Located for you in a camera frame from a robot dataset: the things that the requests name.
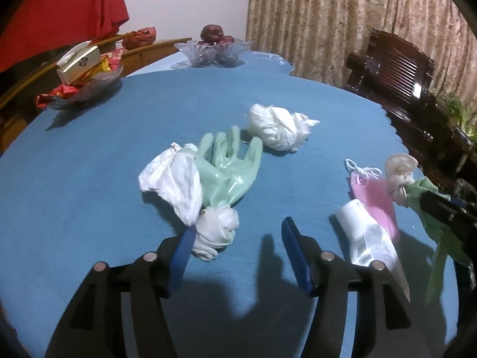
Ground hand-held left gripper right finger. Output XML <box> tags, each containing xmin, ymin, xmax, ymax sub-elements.
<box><xmin>281</xmin><ymin>216</ymin><xmax>429</xmax><ymax>358</ymax></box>

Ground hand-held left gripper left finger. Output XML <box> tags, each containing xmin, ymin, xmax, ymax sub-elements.
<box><xmin>45</xmin><ymin>227</ymin><xmax>196</xmax><ymax>358</ymax></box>

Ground green rubber glove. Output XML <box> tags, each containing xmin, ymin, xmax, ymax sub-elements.
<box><xmin>404</xmin><ymin>177</ymin><xmax>474</xmax><ymax>306</ymax></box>
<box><xmin>196</xmin><ymin>125</ymin><xmax>264</xmax><ymax>209</ymax></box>

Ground small white tissue ball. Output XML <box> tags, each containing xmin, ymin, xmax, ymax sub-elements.
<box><xmin>192</xmin><ymin>207</ymin><xmax>239</xmax><ymax>262</ymax></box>

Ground beige wrapper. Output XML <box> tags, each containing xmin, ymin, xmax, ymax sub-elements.
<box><xmin>384</xmin><ymin>155</ymin><xmax>420</xmax><ymax>206</ymax></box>

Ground white plastic bag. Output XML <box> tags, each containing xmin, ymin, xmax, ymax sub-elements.
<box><xmin>139</xmin><ymin>143</ymin><xmax>204</xmax><ymax>228</ymax></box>

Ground pink face mask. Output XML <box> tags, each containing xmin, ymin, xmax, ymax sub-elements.
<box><xmin>343</xmin><ymin>158</ymin><xmax>401</xmax><ymax>243</ymax></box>

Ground large white tissue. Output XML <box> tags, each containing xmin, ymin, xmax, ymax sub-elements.
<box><xmin>247</xmin><ymin>103</ymin><xmax>321</xmax><ymax>152</ymax></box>

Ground dark wooden side table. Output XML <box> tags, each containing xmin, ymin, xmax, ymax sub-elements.
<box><xmin>421</xmin><ymin>119</ymin><xmax>477</xmax><ymax>195</ymax></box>

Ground potted green plant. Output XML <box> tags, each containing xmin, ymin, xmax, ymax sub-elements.
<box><xmin>428</xmin><ymin>89</ymin><xmax>474</xmax><ymax>135</ymax></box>

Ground blue scalloped tablecloth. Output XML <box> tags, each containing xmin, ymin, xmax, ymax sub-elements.
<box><xmin>0</xmin><ymin>70</ymin><xmax>463</xmax><ymax>358</ymax></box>

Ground dark wooden armchair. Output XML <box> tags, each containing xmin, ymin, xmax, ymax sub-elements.
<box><xmin>343</xmin><ymin>28</ymin><xmax>453</xmax><ymax>180</ymax></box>

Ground glass snack bowl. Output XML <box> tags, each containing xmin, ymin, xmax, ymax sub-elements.
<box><xmin>48</xmin><ymin>61</ymin><xmax>123</xmax><ymax>110</ymax></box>

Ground glass fruit bowl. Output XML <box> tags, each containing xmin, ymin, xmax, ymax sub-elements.
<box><xmin>173</xmin><ymin>39</ymin><xmax>254</xmax><ymax>68</ymax></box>

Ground red snack packets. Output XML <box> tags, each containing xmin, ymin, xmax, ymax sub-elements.
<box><xmin>35</xmin><ymin>50</ymin><xmax>123</xmax><ymax>110</ymax></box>

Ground white and gold carton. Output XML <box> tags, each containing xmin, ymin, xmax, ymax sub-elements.
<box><xmin>56</xmin><ymin>41</ymin><xmax>103</xmax><ymax>84</ymax></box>

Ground heap of red apples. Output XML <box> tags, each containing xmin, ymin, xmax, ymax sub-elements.
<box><xmin>197</xmin><ymin>24</ymin><xmax>235</xmax><ymax>46</ymax></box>

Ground beige patterned curtain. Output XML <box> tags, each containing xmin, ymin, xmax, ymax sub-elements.
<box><xmin>246</xmin><ymin>0</ymin><xmax>477</xmax><ymax>99</ymax></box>

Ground red cloth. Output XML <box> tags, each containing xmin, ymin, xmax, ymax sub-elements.
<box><xmin>0</xmin><ymin>0</ymin><xmax>130</xmax><ymax>73</ymax></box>

